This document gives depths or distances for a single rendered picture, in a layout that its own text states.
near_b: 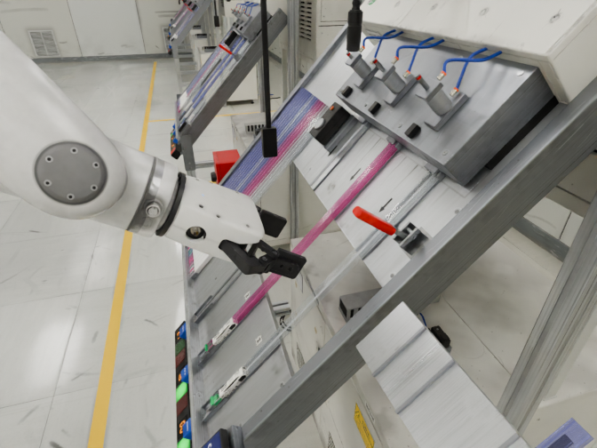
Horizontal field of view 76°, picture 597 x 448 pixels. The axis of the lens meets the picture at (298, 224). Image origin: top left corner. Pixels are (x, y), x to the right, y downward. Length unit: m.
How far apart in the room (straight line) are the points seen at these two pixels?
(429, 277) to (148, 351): 1.49
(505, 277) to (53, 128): 1.13
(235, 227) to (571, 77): 0.38
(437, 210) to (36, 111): 0.42
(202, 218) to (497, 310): 0.86
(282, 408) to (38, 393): 1.41
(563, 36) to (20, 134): 0.47
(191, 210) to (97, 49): 8.93
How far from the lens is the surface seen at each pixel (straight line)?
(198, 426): 0.70
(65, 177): 0.33
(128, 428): 1.64
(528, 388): 0.76
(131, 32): 9.18
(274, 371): 0.60
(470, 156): 0.48
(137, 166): 0.41
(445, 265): 0.49
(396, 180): 0.58
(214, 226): 0.41
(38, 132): 0.33
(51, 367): 1.94
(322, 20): 1.86
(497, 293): 1.17
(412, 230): 0.49
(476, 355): 0.99
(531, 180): 0.49
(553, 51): 0.47
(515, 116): 0.50
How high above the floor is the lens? 1.32
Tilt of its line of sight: 32 degrees down
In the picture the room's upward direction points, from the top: straight up
